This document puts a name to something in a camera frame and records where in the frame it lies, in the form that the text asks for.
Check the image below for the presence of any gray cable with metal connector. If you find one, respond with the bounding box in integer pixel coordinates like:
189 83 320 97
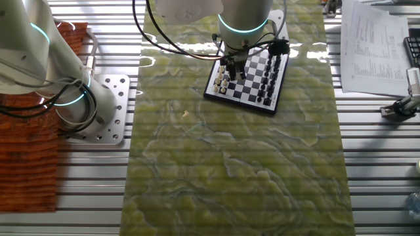
83 28 99 77

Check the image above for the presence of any silver camera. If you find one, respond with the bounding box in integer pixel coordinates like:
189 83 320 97
406 67 420 98

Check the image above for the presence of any clear water bottle blue cap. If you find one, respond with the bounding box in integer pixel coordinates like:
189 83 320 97
408 192 420 220

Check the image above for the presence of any black base cable loop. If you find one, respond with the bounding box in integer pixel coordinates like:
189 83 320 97
0 77 98 135

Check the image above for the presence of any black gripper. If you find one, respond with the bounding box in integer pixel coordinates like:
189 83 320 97
222 48 249 81

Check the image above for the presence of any black keyboard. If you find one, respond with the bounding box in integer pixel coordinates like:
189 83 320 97
403 28 420 68

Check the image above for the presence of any black camera stand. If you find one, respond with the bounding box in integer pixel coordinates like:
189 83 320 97
379 94 420 119

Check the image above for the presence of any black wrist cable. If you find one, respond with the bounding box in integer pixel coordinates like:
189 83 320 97
145 0 227 60
131 0 227 62

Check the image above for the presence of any green marble pattern mat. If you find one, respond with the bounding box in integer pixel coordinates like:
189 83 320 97
118 0 357 236

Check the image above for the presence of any printed paper sheet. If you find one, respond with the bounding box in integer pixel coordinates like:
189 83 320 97
340 0 403 95
387 14 413 98

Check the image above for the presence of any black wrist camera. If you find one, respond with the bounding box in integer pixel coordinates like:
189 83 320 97
267 39 291 57

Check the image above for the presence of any silver camera bracket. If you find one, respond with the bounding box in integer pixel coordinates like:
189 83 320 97
267 9 289 42

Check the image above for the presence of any metal bracket post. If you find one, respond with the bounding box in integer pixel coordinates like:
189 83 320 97
321 0 342 18

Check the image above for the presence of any brown wood pattern mat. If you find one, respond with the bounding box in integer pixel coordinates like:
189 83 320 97
0 22 89 213

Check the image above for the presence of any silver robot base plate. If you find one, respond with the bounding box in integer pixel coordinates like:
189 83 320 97
65 74 131 146

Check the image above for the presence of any black white magnetic chessboard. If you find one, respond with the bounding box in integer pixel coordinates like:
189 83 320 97
203 45 290 115

